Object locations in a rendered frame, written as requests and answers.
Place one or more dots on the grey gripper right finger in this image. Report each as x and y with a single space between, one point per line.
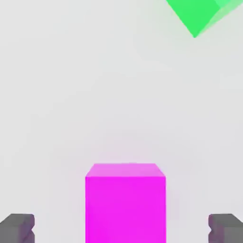
226 228

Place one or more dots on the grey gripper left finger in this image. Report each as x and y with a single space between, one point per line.
16 228

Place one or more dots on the small magenta cube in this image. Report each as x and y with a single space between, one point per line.
125 208

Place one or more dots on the small green cube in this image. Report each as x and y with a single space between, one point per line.
195 13

